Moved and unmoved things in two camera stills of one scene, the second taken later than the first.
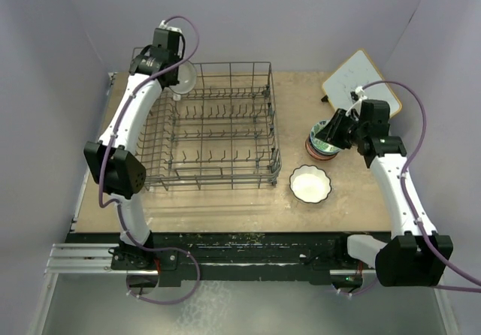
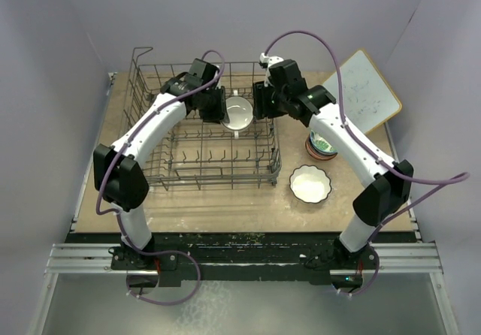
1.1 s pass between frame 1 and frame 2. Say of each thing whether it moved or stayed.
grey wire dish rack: stayed
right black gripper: moved
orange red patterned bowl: stayed
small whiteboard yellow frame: stayed
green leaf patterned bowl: stayed
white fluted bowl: stayed
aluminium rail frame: stayed
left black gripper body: moved
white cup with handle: moved
